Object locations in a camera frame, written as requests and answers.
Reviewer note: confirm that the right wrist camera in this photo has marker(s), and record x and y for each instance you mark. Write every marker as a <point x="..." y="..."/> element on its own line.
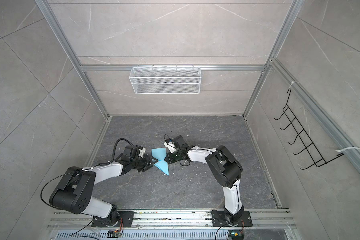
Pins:
<point x="175" y="144"/>

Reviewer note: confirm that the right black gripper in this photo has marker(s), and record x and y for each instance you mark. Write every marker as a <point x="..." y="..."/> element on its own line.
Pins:
<point x="170" y="160"/>

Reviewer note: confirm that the black wire hook rack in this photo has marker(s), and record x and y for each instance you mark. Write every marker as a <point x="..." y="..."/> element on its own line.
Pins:
<point x="302" y="135"/>

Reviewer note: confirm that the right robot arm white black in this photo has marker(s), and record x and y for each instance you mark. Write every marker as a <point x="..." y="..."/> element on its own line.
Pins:
<point x="224" y="167"/>

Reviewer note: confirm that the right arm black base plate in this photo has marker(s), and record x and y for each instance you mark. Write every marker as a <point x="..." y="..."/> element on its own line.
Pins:
<point x="226" y="219"/>

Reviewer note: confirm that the white wire mesh basket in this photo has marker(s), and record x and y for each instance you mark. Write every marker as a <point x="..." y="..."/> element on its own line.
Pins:
<point x="166" y="80"/>

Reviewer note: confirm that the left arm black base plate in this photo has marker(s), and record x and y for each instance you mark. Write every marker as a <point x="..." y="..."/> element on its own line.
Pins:
<point x="115" y="220"/>

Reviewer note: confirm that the aluminium mounting rail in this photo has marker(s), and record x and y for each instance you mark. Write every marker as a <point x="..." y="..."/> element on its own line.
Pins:
<point x="180" y="219"/>

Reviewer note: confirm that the light blue paper sheet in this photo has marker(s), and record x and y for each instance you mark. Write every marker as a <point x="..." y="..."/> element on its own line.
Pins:
<point x="160" y="154"/>

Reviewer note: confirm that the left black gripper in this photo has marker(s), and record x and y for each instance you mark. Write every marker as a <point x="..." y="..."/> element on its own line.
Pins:
<point x="148" y="161"/>

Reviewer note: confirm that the white cable tie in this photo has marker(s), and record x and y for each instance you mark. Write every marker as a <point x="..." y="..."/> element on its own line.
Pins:
<point x="346" y="149"/>

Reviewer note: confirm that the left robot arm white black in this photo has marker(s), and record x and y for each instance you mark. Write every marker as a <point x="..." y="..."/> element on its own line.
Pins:
<point x="74" y="192"/>

